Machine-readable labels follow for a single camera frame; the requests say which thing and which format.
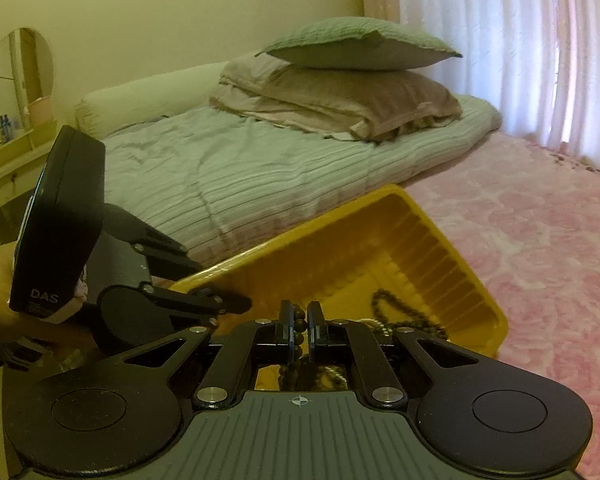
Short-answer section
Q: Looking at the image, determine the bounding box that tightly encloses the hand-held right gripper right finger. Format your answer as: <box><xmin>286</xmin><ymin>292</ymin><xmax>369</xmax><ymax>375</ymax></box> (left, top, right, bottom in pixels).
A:
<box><xmin>307</xmin><ymin>301</ymin><xmax>482</xmax><ymax>410</ymax></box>

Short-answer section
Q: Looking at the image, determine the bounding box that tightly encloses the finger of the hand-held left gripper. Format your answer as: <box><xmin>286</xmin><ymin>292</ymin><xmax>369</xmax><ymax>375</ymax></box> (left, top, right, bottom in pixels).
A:
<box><xmin>140</xmin><ymin>282</ymin><xmax>253</xmax><ymax>330</ymax></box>
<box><xmin>134</xmin><ymin>229</ymin><xmax>203</xmax><ymax>281</ymax></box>

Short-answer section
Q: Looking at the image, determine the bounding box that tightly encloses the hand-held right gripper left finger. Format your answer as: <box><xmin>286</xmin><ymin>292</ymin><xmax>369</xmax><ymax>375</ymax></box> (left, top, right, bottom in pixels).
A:
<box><xmin>121</xmin><ymin>300</ymin><xmax>295</xmax><ymax>411</ymax></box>

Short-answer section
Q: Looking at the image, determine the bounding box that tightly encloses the dark wooden bead bracelet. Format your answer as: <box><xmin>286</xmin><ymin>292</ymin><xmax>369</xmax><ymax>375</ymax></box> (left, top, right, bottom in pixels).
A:
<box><xmin>279</xmin><ymin>302</ymin><xmax>312</xmax><ymax>392</ymax></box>

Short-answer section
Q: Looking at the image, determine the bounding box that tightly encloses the rhinestone bangle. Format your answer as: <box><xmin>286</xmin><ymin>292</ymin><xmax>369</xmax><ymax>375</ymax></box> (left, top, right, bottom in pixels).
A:
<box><xmin>359</xmin><ymin>317</ymin><xmax>397</xmax><ymax>337</ymax></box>

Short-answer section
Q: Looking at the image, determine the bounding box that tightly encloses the yellow plastic tray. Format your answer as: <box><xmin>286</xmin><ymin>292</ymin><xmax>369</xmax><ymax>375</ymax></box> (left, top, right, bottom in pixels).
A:
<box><xmin>170</xmin><ymin>184</ymin><xmax>510</xmax><ymax>361</ymax></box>

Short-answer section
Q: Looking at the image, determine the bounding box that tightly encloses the wooden vanity desk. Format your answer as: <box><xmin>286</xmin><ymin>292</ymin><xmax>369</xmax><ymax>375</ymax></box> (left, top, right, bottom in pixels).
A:
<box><xmin>0</xmin><ymin>102</ymin><xmax>57</xmax><ymax>252</ymax></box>

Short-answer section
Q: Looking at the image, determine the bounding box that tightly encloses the folded grey-green striped quilt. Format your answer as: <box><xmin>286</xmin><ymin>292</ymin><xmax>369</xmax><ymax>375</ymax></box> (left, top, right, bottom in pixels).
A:
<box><xmin>102</xmin><ymin>92</ymin><xmax>504</xmax><ymax>261</ymax></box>

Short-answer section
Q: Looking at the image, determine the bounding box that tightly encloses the pink storage box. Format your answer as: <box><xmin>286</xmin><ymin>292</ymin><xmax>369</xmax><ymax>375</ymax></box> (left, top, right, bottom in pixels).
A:
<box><xmin>27</xmin><ymin>95</ymin><xmax>56</xmax><ymax>126</ymax></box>

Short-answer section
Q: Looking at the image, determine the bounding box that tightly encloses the cream bolster cushion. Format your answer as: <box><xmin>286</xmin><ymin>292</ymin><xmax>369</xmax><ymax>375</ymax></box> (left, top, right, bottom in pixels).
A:
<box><xmin>75</xmin><ymin>61</ymin><xmax>231</xmax><ymax>137</ymax></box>

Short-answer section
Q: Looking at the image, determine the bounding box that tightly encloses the pink floral blanket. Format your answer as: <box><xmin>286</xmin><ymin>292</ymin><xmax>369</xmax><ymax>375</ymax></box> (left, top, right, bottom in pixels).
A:
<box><xmin>400</xmin><ymin>132</ymin><xmax>600</xmax><ymax>461</ymax></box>

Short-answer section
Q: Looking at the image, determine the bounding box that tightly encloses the mauve pillow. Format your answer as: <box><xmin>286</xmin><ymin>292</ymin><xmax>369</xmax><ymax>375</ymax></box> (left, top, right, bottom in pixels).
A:
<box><xmin>210</xmin><ymin>52</ymin><xmax>464</xmax><ymax>144</ymax></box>

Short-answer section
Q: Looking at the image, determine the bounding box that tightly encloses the green pillow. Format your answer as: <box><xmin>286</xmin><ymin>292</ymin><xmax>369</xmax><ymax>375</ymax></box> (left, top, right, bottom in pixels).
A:
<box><xmin>255</xmin><ymin>16</ymin><xmax>464</xmax><ymax>71</ymax></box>

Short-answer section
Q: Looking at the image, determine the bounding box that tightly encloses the white sheer curtain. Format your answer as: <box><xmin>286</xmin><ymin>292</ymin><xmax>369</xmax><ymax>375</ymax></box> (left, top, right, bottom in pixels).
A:
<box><xmin>395</xmin><ymin>0</ymin><xmax>600</xmax><ymax>182</ymax></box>

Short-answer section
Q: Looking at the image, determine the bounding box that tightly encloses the oval wall mirror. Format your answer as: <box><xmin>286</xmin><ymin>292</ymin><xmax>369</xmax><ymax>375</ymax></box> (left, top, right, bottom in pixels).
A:
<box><xmin>0</xmin><ymin>27</ymin><xmax>55</xmax><ymax>133</ymax></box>

